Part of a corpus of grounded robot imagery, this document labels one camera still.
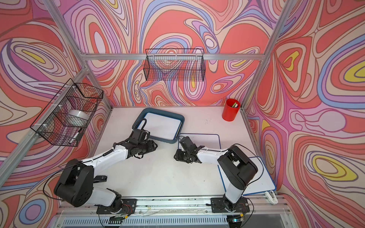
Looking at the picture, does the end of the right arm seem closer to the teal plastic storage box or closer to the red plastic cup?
Result: the teal plastic storage box

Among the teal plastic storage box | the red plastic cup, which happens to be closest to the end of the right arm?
the teal plastic storage box

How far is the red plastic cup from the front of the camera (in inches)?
41.6

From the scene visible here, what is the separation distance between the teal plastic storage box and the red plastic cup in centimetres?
34

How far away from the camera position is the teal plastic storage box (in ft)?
3.26
